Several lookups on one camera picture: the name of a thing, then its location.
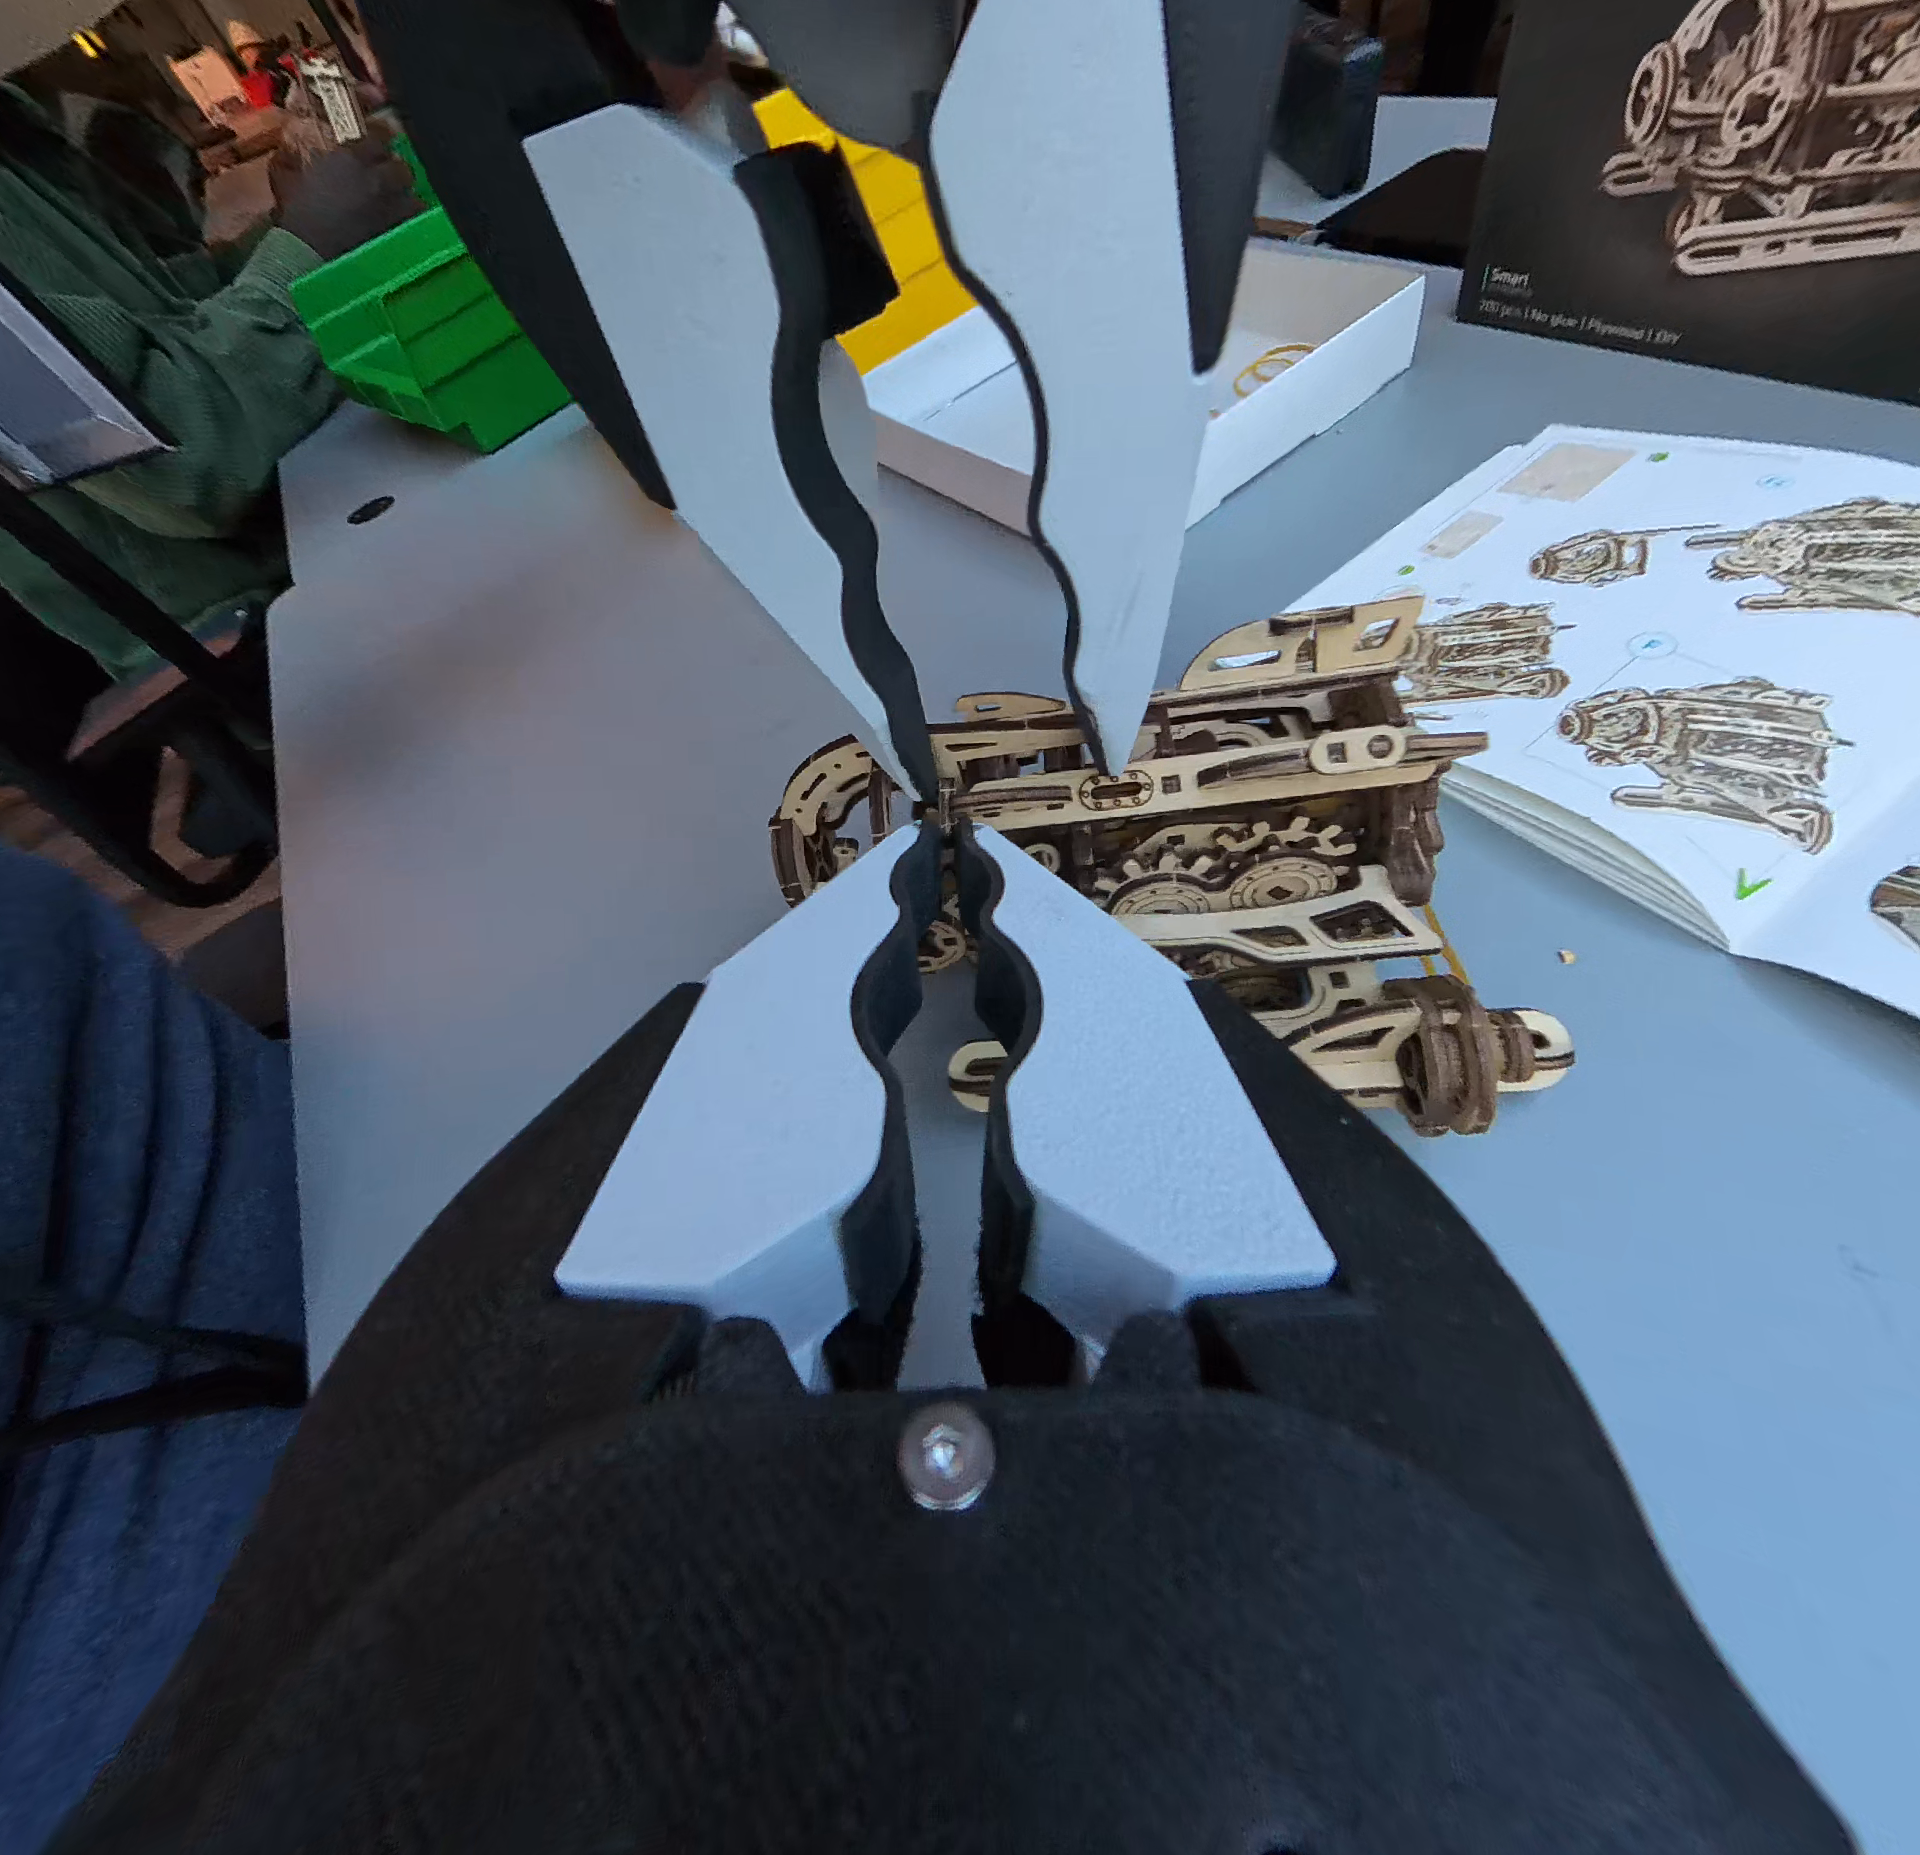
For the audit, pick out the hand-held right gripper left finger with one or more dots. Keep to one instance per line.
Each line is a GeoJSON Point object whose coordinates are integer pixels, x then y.
{"type": "Point", "coordinates": [734, 1135]}

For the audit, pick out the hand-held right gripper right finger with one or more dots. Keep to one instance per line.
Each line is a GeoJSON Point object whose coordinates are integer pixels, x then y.
{"type": "Point", "coordinates": [1155, 1135]}

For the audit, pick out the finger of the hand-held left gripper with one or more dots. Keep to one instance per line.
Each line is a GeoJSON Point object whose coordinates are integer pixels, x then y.
{"type": "Point", "coordinates": [1081, 234]}
{"type": "Point", "coordinates": [675, 309]}

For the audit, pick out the wooden submarine model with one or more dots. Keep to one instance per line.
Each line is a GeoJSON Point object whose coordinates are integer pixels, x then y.
{"type": "Point", "coordinates": [1274, 835]}

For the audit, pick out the small wooden model part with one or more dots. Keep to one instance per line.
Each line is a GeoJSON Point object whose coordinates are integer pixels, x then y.
{"type": "Point", "coordinates": [940, 803]}

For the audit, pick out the black model kit box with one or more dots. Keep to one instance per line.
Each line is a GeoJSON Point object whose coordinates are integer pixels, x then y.
{"type": "Point", "coordinates": [1694, 160]}

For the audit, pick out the green plastic bin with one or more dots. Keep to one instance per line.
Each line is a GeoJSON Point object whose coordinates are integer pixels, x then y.
{"type": "Point", "coordinates": [435, 340]}
{"type": "Point", "coordinates": [408, 174]}

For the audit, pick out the yellow plastic bin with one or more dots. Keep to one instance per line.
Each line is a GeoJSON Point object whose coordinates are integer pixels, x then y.
{"type": "Point", "coordinates": [914, 295]}

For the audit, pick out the group of yellow rubber bands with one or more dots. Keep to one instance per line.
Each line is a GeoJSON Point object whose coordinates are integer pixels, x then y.
{"type": "Point", "coordinates": [1273, 368]}

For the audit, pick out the white cardboard tray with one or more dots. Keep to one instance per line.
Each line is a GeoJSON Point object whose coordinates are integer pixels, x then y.
{"type": "Point", "coordinates": [1320, 340]}

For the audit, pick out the black flat case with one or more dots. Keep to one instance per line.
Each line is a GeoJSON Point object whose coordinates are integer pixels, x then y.
{"type": "Point", "coordinates": [1410, 212]}

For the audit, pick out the open instruction booklet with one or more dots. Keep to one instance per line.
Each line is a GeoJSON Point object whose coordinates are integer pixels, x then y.
{"type": "Point", "coordinates": [1651, 640]}

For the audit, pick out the black chair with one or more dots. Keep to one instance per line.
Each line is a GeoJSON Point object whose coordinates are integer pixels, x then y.
{"type": "Point", "coordinates": [135, 776]}

